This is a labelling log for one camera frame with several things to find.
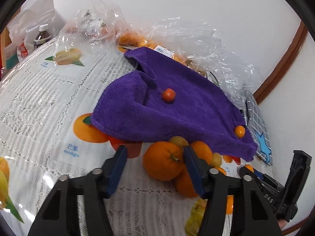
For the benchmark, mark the purple towel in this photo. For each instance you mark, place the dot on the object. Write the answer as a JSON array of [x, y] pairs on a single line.
[[172, 118]]

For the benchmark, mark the white plastic bag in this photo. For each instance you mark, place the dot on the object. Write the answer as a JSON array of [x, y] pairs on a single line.
[[32, 12]]

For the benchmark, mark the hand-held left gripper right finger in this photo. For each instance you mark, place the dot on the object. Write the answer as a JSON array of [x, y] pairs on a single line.
[[192, 167]]

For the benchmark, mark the brown wooden door frame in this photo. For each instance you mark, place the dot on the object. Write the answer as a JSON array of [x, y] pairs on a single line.
[[283, 61]]

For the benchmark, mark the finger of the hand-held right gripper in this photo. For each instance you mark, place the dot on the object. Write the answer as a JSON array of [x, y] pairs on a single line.
[[264, 179]]

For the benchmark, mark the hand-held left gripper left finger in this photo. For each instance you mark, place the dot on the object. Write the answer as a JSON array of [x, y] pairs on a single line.
[[118, 169]]

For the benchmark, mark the large clear plastic bag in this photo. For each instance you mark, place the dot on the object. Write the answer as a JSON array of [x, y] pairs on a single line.
[[196, 44]]

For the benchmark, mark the small clear plastic bag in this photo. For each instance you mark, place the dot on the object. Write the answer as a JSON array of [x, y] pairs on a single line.
[[98, 24]]

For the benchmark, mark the yellowish round fruit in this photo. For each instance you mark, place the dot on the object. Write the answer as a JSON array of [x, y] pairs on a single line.
[[216, 159], [178, 141]]

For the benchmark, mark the grey checked cushion blue star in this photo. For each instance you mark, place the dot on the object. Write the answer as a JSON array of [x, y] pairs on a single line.
[[257, 118]]

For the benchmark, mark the small red-orange fruit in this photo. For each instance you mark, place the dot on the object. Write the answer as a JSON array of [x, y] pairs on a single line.
[[168, 95]]

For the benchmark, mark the dark bottle with white cap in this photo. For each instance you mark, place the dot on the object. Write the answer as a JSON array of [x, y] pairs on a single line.
[[41, 38]]

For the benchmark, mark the orange mandarin with stem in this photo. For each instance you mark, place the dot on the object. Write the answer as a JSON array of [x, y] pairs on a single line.
[[162, 162]]

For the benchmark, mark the orange kumquat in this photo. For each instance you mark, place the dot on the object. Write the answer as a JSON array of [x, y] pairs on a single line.
[[240, 130], [249, 168], [229, 204], [220, 170]]

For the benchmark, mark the pile of bagged orange fruit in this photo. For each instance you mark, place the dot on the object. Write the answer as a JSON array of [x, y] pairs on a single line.
[[133, 39]]

